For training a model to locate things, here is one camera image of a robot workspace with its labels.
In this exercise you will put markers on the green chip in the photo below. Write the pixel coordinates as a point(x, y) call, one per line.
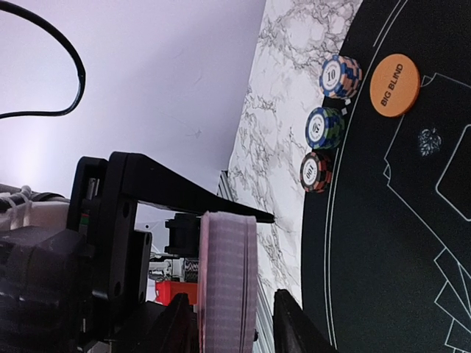
point(324, 128)

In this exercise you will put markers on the orange big blind button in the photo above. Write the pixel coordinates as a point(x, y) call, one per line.
point(394, 86)

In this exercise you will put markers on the round black poker mat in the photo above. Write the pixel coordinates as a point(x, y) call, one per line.
point(385, 254)

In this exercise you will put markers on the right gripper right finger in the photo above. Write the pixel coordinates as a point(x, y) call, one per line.
point(293, 331)

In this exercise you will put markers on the red playing card deck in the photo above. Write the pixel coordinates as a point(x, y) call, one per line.
point(227, 282)

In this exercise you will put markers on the grey chip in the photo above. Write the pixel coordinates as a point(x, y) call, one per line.
point(341, 77)

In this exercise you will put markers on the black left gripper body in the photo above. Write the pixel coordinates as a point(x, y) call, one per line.
point(74, 270)

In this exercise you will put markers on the red chip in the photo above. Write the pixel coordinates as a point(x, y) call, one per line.
point(316, 172)

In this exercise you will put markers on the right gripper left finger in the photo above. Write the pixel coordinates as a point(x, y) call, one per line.
point(157, 328)

